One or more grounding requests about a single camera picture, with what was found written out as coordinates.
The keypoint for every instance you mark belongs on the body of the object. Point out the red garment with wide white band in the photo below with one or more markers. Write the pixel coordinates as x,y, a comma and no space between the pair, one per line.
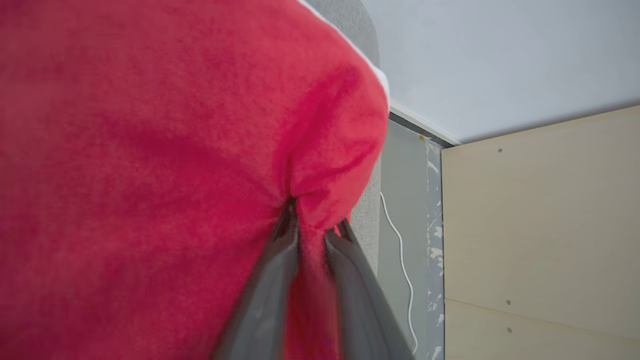
150,175

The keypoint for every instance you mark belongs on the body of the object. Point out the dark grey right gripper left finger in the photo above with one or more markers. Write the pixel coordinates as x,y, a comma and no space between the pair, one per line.
260,320

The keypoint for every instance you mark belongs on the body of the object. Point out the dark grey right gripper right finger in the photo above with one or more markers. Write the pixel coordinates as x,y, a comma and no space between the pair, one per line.
365,320

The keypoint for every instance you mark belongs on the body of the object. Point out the large beige wooden panel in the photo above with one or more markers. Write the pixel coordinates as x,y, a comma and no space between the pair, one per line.
540,225

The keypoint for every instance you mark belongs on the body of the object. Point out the grey fabric sofa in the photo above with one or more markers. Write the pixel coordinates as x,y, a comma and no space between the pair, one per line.
357,30

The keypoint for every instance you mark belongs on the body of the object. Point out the white wall baseboard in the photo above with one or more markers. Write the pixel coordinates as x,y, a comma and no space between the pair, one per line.
425,125

